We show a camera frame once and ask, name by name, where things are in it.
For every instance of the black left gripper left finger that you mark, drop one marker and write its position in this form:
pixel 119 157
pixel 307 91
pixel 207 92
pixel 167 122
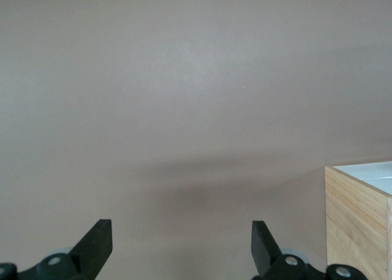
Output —
pixel 92 249

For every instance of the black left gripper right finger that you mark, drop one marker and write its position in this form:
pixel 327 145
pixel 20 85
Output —
pixel 265 252

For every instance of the light wooden drawer cabinet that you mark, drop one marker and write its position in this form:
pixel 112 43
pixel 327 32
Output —
pixel 352 225

